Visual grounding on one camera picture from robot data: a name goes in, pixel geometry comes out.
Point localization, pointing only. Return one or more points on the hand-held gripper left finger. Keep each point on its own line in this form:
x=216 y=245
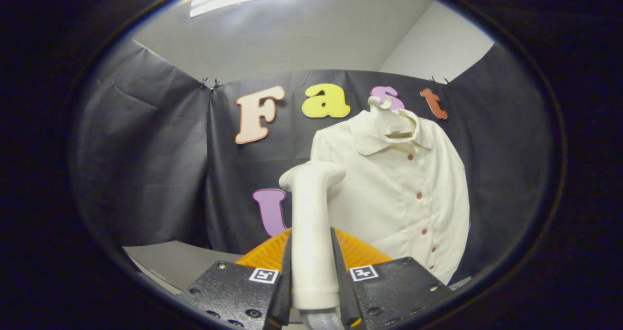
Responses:
x=286 y=296

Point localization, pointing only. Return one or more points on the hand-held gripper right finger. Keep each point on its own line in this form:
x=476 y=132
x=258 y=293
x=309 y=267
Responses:
x=343 y=291

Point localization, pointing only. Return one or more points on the cream button-up shirt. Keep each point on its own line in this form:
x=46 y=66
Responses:
x=389 y=193

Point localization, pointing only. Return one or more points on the white cabinet with grey top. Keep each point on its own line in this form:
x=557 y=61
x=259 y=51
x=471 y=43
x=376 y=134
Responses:
x=180 y=262

